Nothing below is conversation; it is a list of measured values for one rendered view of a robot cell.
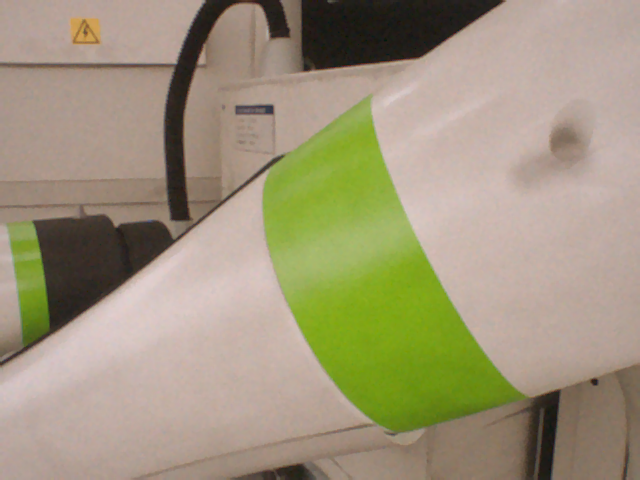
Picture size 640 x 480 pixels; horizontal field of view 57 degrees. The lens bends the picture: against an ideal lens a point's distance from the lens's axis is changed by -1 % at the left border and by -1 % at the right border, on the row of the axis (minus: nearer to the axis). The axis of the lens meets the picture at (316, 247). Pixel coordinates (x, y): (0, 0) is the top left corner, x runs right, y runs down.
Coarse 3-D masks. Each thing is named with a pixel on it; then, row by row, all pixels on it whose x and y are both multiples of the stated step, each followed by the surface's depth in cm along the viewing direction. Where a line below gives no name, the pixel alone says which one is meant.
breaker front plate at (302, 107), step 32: (224, 96) 85; (256, 96) 76; (288, 96) 69; (320, 96) 63; (352, 96) 57; (224, 128) 86; (288, 128) 69; (320, 128) 63; (224, 160) 88; (256, 160) 78; (224, 192) 89; (416, 448) 55
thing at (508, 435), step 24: (312, 72) 63; (336, 72) 60; (360, 72) 56; (504, 408) 57; (528, 408) 59; (432, 432) 53; (456, 432) 54; (480, 432) 56; (504, 432) 58; (528, 432) 60; (432, 456) 53; (456, 456) 55; (480, 456) 57; (504, 456) 59; (528, 456) 61
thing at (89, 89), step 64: (0, 0) 90; (64, 0) 92; (128, 0) 93; (192, 0) 95; (0, 64) 94; (64, 64) 96; (128, 64) 96; (256, 64) 99; (0, 128) 97; (64, 128) 99; (128, 128) 100; (192, 128) 102; (0, 192) 97; (64, 192) 99; (128, 192) 101; (192, 192) 103
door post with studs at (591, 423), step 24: (576, 384) 54; (600, 384) 51; (576, 408) 54; (600, 408) 52; (624, 408) 50; (576, 432) 54; (600, 432) 52; (624, 432) 50; (576, 456) 54; (600, 456) 52
